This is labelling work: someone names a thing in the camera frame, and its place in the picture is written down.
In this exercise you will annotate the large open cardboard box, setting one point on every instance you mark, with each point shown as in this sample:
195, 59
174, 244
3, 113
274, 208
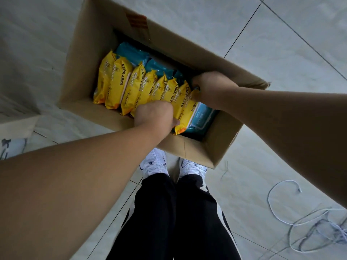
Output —
89, 51

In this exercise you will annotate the teal wipes packet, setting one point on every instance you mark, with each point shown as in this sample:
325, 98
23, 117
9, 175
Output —
160, 68
131, 52
179, 76

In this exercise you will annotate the yellow wipes pack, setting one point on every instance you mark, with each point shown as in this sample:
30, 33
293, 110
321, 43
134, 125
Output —
186, 110

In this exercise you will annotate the white right sneaker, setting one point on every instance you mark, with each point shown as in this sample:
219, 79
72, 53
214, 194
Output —
192, 167

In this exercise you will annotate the row of yellow packets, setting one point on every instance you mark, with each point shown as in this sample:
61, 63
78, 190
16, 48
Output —
119, 83

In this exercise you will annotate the person's left thumb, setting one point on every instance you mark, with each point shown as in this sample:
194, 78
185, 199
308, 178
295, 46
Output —
175, 123

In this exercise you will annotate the white sheet with black print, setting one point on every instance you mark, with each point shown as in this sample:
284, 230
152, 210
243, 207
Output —
10, 147

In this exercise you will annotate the person's left forearm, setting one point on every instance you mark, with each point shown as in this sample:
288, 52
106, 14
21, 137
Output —
67, 192

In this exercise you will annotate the person's right forearm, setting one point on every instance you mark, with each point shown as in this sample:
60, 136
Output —
292, 127

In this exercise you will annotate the person's right fingers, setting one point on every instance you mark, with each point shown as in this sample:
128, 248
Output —
196, 83

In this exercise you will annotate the person's left hand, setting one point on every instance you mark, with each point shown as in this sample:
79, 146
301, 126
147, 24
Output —
154, 116

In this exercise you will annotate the person's right hand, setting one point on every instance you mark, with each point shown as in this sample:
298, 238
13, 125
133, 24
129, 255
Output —
214, 87

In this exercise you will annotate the white left sneaker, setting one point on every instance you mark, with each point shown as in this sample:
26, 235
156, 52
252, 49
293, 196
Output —
154, 162

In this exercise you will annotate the light blue wipes packet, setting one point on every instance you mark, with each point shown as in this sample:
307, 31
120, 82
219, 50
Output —
202, 116

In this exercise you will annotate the black white-striped trousers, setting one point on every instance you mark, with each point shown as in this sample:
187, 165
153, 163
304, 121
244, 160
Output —
176, 222

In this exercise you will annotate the white sneaker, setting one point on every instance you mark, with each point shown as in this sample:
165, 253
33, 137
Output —
154, 162
192, 167

